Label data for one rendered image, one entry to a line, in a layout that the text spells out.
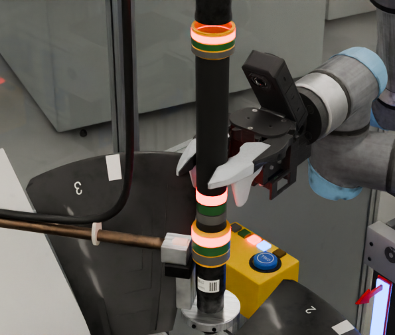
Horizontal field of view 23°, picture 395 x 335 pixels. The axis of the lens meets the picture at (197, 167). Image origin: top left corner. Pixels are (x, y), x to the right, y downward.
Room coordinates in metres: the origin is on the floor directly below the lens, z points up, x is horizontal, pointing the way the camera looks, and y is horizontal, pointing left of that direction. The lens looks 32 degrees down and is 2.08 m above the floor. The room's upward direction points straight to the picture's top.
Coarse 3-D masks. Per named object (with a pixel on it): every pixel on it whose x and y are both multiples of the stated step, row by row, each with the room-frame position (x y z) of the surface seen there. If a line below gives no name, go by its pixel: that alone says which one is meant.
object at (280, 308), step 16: (288, 288) 1.09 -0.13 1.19; (304, 288) 1.09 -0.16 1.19; (272, 304) 1.06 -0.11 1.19; (288, 304) 1.06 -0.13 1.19; (304, 304) 1.06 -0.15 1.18; (320, 304) 1.06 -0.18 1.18; (256, 320) 1.03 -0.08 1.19; (272, 320) 1.03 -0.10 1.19; (288, 320) 1.03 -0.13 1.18; (304, 320) 1.03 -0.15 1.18; (320, 320) 1.03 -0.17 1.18; (336, 320) 1.04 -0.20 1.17
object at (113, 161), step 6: (108, 156) 1.04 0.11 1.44; (114, 156) 1.04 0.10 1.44; (108, 162) 1.03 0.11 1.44; (114, 162) 1.03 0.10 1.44; (108, 168) 1.03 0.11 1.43; (114, 168) 1.03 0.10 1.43; (120, 168) 1.03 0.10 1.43; (108, 174) 1.02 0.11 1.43; (114, 174) 1.02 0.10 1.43; (120, 174) 1.02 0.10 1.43
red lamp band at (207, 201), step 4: (196, 192) 0.88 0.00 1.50; (196, 196) 0.88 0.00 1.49; (200, 196) 0.86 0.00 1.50; (204, 196) 0.86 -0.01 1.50; (216, 196) 0.86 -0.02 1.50; (220, 196) 0.86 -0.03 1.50; (224, 196) 0.87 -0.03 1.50; (200, 200) 0.86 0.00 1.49; (204, 200) 0.86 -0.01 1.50; (208, 200) 0.86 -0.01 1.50; (212, 200) 0.86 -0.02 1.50; (216, 200) 0.86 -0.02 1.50; (220, 200) 0.86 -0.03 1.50; (224, 200) 0.87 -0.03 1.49; (204, 204) 0.86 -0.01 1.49; (208, 204) 0.86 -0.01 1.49; (212, 204) 0.86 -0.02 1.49; (216, 204) 0.86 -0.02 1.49
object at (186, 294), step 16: (176, 256) 0.87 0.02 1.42; (176, 272) 0.87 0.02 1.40; (192, 272) 0.87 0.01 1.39; (176, 288) 0.87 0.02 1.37; (192, 288) 0.87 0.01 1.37; (176, 304) 0.87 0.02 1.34; (192, 304) 0.87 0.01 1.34; (224, 304) 0.88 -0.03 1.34; (192, 320) 0.85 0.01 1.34; (208, 320) 0.85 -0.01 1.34; (224, 320) 0.85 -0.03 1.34
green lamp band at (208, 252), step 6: (192, 240) 0.87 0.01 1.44; (192, 246) 0.87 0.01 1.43; (198, 246) 0.86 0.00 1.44; (222, 246) 0.86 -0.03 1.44; (228, 246) 0.87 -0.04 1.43; (198, 252) 0.86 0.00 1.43; (204, 252) 0.86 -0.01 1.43; (210, 252) 0.85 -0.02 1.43; (216, 252) 0.86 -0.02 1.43; (222, 252) 0.86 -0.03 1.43
